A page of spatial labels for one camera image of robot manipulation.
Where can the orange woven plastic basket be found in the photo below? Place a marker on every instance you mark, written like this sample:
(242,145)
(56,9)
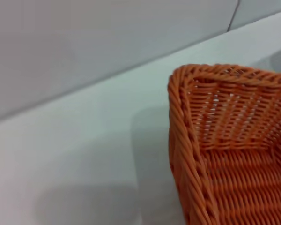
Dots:
(236,168)

